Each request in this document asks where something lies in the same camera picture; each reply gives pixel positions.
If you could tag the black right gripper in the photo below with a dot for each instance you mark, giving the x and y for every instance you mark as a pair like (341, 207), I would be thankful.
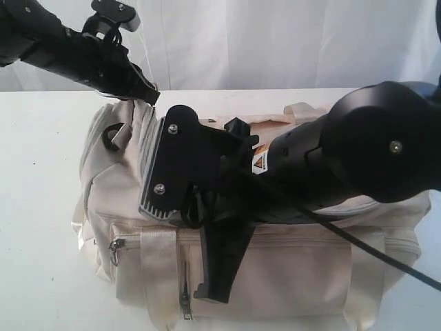
(220, 206)

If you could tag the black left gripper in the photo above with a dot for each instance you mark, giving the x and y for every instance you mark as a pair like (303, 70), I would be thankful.
(67, 53)

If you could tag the cream fabric duffel bag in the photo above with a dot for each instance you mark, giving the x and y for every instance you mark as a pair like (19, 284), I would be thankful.
(292, 267)

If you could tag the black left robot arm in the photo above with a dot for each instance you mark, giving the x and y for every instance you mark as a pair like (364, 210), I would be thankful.
(13, 13)

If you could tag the white backdrop curtain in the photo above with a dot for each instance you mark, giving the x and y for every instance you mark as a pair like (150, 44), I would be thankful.
(249, 45)

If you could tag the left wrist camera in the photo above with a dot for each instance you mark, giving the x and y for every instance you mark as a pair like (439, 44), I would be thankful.
(108, 18)

